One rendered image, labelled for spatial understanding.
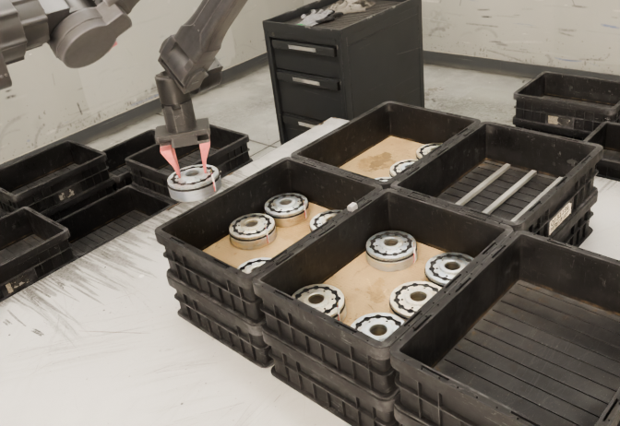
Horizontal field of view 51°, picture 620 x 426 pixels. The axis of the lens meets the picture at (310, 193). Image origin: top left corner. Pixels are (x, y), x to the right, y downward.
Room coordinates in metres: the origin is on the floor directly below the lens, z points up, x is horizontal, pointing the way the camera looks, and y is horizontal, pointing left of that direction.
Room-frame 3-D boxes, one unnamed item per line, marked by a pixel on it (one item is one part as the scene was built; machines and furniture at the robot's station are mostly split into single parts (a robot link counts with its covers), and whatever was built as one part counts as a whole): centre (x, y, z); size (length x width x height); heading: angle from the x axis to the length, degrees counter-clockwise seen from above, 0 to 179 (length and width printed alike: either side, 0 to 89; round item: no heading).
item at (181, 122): (1.15, 0.22, 1.16); 0.10 x 0.07 x 0.07; 97
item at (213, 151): (2.33, 0.45, 0.37); 0.40 x 0.30 x 0.45; 135
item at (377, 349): (0.96, -0.12, 0.92); 0.40 x 0.30 x 0.02; 133
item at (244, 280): (1.18, 0.09, 0.92); 0.40 x 0.30 x 0.02; 133
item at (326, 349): (0.96, -0.12, 0.87); 0.40 x 0.30 x 0.11; 133
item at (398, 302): (0.91, -0.17, 0.86); 0.10 x 0.10 x 0.01
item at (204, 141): (1.15, 0.21, 1.09); 0.07 x 0.07 x 0.09; 7
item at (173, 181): (1.15, 0.22, 1.04); 0.10 x 0.10 x 0.01
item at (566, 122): (2.41, -1.11, 0.37); 0.40 x 0.30 x 0.45; 45
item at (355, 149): (1.45, -0.21, 0.87); 0.40 x 0.30 x 0.11; 133
